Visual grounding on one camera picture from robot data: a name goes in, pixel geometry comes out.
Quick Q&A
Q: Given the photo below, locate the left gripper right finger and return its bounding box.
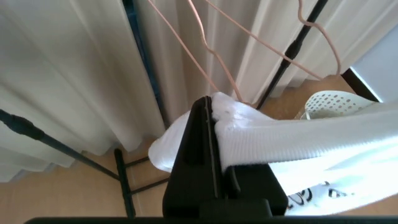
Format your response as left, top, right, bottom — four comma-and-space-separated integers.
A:
223, 164, 289, 218

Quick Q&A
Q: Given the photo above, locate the white printed shirt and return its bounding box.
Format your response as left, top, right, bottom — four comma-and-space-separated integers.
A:
148, 91, 398, 217

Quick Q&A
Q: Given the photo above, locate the window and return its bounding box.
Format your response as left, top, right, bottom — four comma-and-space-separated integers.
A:
123, 0, 170, 128

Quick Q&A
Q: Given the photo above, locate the pink clothes hanger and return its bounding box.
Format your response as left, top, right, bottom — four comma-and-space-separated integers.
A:
203, 0, 342, 81
146, 0, 249, 105

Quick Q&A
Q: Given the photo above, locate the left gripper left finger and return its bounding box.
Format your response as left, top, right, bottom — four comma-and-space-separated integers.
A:
162, 95, 226, 218

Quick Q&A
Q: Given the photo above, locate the white laundry basket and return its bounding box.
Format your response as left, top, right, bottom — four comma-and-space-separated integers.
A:
300, 90, 379, 121

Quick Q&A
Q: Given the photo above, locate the black clothes rack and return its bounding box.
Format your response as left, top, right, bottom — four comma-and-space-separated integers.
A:
0, 0, 329, 218

